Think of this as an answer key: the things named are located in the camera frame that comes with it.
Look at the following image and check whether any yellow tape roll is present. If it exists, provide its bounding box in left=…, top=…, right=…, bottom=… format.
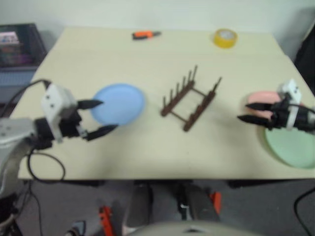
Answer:
left=213, top=28, right=238, bottom=50

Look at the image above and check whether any pink plastic plate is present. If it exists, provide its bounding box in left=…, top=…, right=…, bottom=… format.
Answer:
left=247, top=90, right=284, bottom=118

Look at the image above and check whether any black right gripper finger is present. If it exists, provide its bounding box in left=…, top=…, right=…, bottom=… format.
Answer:
left=237, top=114, right=273, bottom=127
left=245, top=102, right=273, bottom=112

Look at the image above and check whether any black floor cable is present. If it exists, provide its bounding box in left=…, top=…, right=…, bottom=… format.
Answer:
left=294, top=188, right=315, bottom=236

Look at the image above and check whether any black plastic crate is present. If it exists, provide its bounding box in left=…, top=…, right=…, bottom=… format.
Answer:
left=0, top=23, right=47, bottom=68

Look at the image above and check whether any orange black marker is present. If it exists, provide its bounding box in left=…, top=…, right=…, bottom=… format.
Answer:
left=132, top=30, right=162, bottom=41

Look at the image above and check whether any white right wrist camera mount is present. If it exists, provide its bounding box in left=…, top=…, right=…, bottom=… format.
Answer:
left=278, top=78, right=302, bottom=130

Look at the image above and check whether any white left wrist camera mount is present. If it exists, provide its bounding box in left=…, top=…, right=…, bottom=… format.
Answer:
left=40, top=83, right=77, bottom=144

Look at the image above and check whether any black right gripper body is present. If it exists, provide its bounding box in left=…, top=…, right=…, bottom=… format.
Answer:
left=269, top=97, right=296, bottom=130

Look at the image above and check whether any black chair back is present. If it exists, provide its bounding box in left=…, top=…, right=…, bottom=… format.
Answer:
left=294, top=22, right=315, bottom=97

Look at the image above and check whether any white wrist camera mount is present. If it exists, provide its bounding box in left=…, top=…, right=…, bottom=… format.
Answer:
left=40, top=83, right=77, bottom=144
left=278, top=78, right=302, bottom=130

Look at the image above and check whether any grey blue plastic crate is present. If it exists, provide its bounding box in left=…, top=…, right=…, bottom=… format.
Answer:
left=0, top=66, right=38, bottom=102

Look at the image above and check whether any green plastic plate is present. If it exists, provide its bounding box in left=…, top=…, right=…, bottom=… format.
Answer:
left=264, top=127, right=315, bottom=170

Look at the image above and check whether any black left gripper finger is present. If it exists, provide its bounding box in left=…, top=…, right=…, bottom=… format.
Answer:
left=86, top=124, right=119, bottom=142
left=78, top=99, right=104, bottom=111

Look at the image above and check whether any orange clamp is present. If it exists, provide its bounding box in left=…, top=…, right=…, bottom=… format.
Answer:
left=98, top=206, right=114, bottom=236
left=209, top=191, right=222, bottom=215

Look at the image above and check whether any brown wooden dish rack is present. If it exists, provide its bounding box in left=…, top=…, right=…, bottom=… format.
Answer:
left=159, top=64, right=223, bottom=132

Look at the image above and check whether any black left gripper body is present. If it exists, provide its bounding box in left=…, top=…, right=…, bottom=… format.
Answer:
left=59, top=105, right=89, bottom=140

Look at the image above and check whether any blue plastic plate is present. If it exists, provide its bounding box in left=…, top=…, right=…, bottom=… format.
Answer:
left=90, top=83, right=146, bottom=126

